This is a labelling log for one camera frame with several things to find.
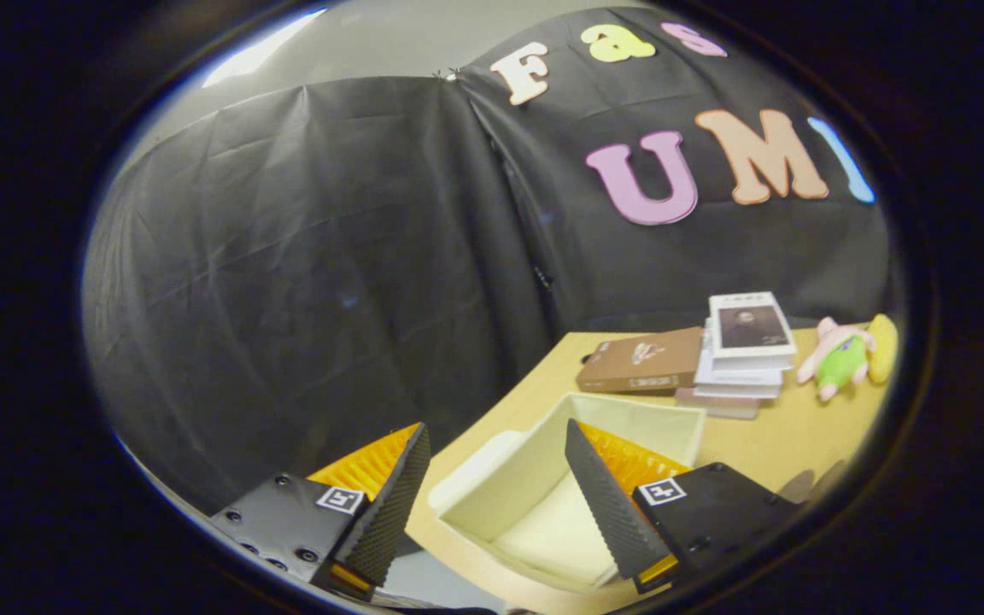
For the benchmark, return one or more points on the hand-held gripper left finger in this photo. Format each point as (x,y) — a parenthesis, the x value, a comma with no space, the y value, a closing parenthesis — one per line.
(394,504)

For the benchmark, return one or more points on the cream fabric storage box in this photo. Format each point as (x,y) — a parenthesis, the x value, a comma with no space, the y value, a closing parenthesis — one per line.
(500,487)

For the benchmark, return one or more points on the yellow plush ball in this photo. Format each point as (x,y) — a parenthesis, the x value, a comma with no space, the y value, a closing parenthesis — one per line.
(883,346)

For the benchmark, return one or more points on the ceiling light panel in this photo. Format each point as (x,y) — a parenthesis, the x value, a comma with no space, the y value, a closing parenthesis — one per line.
(261,51)

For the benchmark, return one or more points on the pale pink book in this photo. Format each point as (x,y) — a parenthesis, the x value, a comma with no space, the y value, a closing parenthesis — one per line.
(718,406)

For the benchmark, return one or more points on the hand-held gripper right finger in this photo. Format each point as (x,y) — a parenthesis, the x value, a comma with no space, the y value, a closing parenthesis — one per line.
(607,504)

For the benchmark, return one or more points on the plain white book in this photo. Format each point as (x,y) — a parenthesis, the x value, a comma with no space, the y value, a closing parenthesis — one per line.
(735,380)

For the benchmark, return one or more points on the black backdrop cloth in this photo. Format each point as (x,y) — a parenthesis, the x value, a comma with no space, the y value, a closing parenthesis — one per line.
(287,282)

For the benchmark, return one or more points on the pink and green plush toy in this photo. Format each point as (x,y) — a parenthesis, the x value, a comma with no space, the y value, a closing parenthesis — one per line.
(840,363)

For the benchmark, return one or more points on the brown book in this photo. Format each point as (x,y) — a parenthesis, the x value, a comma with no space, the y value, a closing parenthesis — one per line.
(637,363)

